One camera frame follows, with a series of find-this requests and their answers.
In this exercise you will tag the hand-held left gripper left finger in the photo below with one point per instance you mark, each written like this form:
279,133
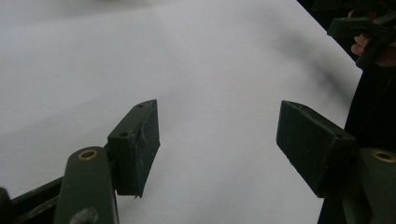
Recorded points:
137,149

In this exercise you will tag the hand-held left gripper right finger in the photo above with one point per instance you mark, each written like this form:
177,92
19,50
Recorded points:
314,146

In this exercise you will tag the white board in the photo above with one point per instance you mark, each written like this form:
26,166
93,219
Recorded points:
218,93

